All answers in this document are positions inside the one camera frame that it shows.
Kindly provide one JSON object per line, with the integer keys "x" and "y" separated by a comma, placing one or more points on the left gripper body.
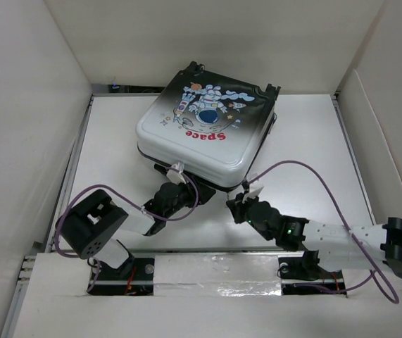
{"x": 185, "y": 196}

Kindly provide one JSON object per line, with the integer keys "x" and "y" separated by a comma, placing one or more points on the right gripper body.
{"x": 241, "y": 214}

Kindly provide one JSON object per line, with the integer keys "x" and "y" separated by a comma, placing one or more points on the black space-print suitcase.
{"x": 212, "y": 124}

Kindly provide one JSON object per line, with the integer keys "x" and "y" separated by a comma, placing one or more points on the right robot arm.
{"x": 330, "y": 247}

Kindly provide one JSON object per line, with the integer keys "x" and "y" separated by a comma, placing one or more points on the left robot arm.
{"x": 89, "y": 227}

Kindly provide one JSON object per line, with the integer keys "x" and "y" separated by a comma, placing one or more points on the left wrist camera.
{"x": 175, "y": 173}

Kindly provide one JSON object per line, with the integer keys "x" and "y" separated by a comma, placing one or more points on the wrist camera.
{"x": 252, "y": 191}
{"x": 175, "y": 173}

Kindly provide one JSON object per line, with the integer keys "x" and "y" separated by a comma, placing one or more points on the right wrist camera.
{"x": 252, "y": 191}

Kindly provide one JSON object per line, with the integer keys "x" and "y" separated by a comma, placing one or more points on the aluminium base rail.
{"x": 208, "y": 240}

